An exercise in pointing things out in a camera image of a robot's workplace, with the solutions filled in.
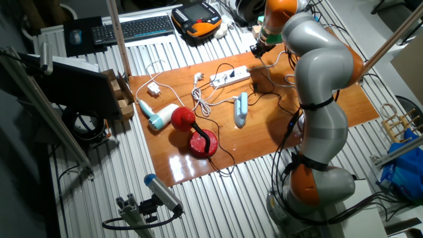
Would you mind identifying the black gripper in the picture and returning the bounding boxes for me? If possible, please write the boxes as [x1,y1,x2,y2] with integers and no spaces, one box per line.
[250,41,276,60]

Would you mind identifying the white power strip cord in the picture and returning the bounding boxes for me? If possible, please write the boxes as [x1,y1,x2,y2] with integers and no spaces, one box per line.
[247,50,298,89]

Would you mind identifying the black lamp cord with plug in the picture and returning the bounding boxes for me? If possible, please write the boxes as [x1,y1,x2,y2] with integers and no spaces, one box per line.
[193,62,236,177]

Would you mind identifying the braided cord with white plug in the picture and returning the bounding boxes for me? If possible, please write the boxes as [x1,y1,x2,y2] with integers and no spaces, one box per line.
[190,72,239,118]

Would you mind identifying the white power strip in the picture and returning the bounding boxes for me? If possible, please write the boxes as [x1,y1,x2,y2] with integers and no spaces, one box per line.
[210,65,251,89]

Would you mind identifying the white square plug adapter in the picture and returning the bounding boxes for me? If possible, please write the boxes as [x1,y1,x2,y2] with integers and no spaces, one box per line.
[147,81,162,97]

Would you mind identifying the white rounded lump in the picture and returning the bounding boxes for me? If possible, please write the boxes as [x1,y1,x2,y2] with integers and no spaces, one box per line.
[213,22,229,40]

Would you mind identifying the black filament spool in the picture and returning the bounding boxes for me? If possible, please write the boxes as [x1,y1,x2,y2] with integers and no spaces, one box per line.
[235,0,267,23]

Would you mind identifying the light blue travel iron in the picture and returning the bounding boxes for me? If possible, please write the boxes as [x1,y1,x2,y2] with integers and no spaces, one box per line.
[233,91,249,129]

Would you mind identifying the black orange teach pendant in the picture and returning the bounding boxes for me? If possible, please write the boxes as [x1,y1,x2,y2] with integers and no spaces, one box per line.
[171,1,223,39]

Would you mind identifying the orange wooden board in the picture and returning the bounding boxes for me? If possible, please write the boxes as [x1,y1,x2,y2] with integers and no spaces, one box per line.
[128,34,381,188]

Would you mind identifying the red desk lamp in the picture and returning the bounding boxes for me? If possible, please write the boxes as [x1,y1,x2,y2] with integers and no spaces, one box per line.
[170,106,219,159]

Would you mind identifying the white blue hair dryer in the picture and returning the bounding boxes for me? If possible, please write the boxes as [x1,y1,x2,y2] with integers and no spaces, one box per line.
[137,98,179,132]

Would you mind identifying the black keyboard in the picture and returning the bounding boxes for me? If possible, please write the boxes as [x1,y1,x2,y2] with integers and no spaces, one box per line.
[91,15,175,46]

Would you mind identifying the brown cardboard sheet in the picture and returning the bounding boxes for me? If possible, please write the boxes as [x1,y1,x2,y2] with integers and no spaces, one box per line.
[390,31,423,106]

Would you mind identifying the black office chair base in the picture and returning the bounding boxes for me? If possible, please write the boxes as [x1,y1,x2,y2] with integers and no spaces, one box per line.
[370,0,423,46]

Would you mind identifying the wooden peg rack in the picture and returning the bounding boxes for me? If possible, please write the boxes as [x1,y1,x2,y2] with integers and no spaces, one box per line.
[380,108,423,143]

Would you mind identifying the black mouse pad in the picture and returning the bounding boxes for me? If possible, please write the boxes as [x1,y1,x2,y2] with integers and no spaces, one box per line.
[63,16,108,58]

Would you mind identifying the black monitor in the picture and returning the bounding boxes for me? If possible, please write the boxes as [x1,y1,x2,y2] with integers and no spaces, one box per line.
[18,52,122,120]

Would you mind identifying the grey computer mouse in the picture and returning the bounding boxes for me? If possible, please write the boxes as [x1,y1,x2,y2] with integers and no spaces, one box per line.
[69,28,83,46]

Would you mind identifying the blue plastic bag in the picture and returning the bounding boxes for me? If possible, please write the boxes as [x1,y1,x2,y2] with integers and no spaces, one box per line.
[376,128,423,202]

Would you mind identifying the short aluminium profile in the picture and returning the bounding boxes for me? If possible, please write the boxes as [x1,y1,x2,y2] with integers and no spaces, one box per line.
[115,193,156,238]

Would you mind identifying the grey cylindrical webcam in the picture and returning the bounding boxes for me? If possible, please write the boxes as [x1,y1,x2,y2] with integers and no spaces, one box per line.
[39,42,54,75]

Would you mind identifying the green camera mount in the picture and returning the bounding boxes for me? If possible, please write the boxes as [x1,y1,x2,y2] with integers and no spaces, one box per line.
[266,32,284,46]

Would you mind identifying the thin black cord with switch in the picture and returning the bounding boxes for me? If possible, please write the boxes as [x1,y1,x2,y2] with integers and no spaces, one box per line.
[247,71,301,116]

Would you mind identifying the light wooden post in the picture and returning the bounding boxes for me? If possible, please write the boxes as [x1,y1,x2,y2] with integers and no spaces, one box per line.
[106,0,132,79]
[360,1,423,77]

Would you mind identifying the beige rope ring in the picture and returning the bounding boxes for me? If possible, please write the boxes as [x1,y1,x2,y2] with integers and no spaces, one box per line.
[379,102,399,120]

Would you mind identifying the grey camera with blue tip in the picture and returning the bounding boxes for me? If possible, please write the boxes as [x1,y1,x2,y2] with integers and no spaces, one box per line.
[143,173,184,215]

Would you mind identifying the aluminium frame beam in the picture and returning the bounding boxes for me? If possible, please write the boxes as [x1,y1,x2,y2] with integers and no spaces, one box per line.
[0,46,95,179]
[369,134,423,168]

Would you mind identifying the black cable reel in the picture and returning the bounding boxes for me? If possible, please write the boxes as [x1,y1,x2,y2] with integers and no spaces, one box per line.
[61,105,112,145]

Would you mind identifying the black camera bracket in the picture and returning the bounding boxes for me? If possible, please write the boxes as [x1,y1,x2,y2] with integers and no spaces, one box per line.
[138,194,160,223]

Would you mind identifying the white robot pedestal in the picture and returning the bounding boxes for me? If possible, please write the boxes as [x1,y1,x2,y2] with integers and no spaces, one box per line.
[335,180,387,238]

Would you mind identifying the black camera cable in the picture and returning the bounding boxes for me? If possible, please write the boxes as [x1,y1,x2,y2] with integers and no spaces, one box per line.
[101,211,182,231]

